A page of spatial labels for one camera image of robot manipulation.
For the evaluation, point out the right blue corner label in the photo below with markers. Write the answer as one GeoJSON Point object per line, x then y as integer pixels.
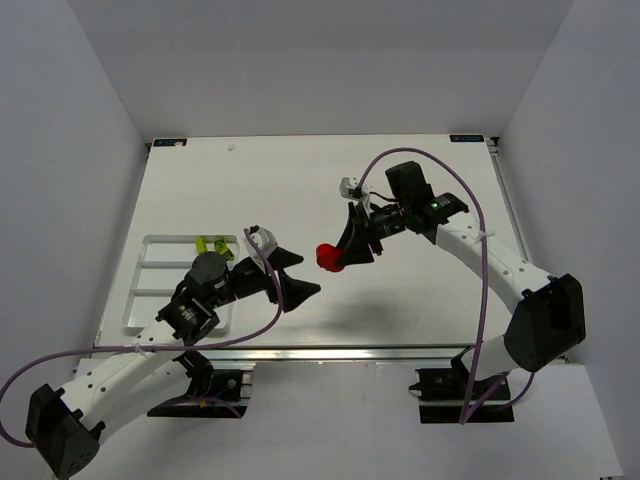
{"type": "Point", "coordinates": [466, 138]}

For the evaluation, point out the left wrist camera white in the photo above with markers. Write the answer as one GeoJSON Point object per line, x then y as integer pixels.
{"type": "Point", "coordinates": [260, 244]}

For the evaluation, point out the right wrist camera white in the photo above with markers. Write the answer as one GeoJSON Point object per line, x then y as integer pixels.
{"type": "Point", "coordinates": [350, 189]}

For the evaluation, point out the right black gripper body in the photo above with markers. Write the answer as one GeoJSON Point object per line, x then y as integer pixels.
{"type": "Point", "coordinates": [370, 228]}

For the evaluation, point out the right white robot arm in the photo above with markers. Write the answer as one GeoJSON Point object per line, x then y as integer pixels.
{"type": "Point", "coordinates": [547, 312]}

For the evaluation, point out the blue corner label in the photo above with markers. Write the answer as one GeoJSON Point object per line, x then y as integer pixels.
{"type": "Point", "coordinates": [169, 142]}
{"type": "Point", "coordinates": [466, 138]}

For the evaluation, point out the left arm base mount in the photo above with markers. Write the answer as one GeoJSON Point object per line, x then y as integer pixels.
{"type": "Point", "coordinates": [212, 392]}

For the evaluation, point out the large red rounded lego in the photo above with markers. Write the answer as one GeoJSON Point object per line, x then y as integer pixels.
{"type": "Point", "coordinates": [328, 256]}

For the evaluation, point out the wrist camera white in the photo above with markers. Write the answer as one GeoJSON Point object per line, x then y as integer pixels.
{"type": "Point", "coordinates": [260, 244]}
{"type": "Point", "coordinates": [350, 189]}

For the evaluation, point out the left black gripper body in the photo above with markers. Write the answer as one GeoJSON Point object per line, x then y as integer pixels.
{"type": "Point", "coordinates": [270, 279]}

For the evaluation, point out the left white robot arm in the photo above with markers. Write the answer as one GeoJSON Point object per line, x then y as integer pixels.
{"type": "Point", "coordinates": [68, 425]}

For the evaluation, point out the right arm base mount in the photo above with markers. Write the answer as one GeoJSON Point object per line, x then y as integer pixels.
{"type": "Point", "coordinates": [440, 393]}

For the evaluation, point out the left blue corner label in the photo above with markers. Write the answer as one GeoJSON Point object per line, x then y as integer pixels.
{"type": "Point", "coordinates": [169, 142]}

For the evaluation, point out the green lego brick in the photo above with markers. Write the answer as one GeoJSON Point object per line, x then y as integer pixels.
{"type": "Point", "coordinates": [201, 245]}
{"type": "Point", "coordinates": [221, 246]}

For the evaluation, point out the white divided sorting tray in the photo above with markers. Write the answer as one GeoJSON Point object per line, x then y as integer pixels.
{"type": "Point", "coordinates": [162, 263]}

